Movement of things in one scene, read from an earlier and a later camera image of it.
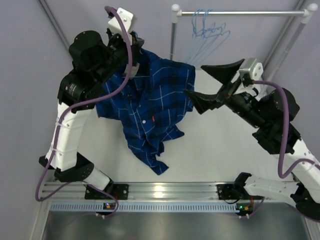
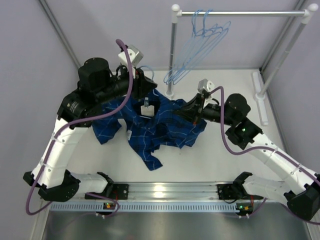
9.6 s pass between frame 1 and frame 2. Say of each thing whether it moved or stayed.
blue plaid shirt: moved
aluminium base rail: stayed
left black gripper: moved
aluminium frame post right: stayed
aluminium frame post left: stayed
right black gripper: moved
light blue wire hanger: moved
